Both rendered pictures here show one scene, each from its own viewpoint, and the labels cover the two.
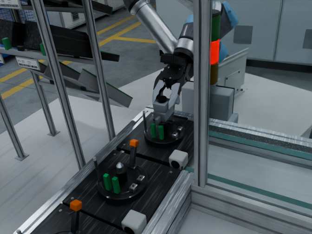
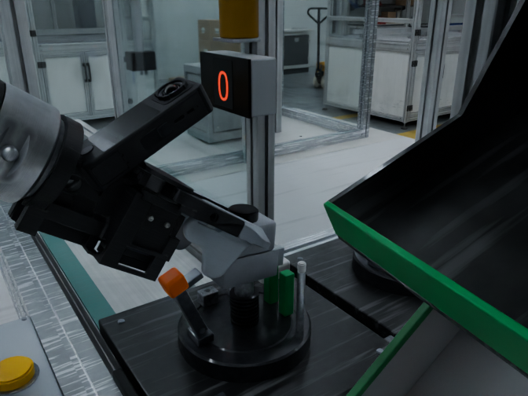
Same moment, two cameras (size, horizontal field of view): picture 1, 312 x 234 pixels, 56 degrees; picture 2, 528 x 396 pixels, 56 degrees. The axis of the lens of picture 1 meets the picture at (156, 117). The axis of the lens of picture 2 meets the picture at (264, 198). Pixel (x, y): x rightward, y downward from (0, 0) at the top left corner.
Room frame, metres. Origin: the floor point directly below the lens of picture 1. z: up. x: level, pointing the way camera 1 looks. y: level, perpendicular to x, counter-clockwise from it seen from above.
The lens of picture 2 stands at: (1.21, 0.17, 1.30)
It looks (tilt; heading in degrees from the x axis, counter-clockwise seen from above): 22 degrees down; 204
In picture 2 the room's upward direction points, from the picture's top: straight up
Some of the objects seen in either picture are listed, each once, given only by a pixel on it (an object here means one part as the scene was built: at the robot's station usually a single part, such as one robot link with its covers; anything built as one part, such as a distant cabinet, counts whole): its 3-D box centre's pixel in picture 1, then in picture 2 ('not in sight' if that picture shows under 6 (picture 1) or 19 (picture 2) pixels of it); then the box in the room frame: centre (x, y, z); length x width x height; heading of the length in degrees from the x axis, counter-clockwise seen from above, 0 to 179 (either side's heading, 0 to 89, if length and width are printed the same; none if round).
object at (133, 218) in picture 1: (121, 173); (408, 240); (0.60, 0.11, 1.01); 0.24 x 0.24 x 0.13; 59
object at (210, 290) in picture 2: (179, 129); (207, 296); (0.80, -0.08, 1.00); 0.02 x 0.01 x 0.02; 149
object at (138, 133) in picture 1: (164, 137); (244, 342); (0.81, -0.02, 0.96); 0.24 x 0.24 x 0.02; 59
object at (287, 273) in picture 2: (153, 130); (286, 292); (0.78, 0.01, 1.01); 0.01 x 0.01 x 0.05; 59
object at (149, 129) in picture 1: (164, 133); (244, 328); (0.81, -0.02, 0.98); 0.14 x 0.14 x 0.02
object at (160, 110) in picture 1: (161, 108); (249, 240); (0.81, -0.02, 1.08); 0.08 x 0.04 x 0.07; 149
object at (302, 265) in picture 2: (144, 121); (300, 301); (0.82, 0.04, 1.03); 0.01 x 0.01 x 0.08
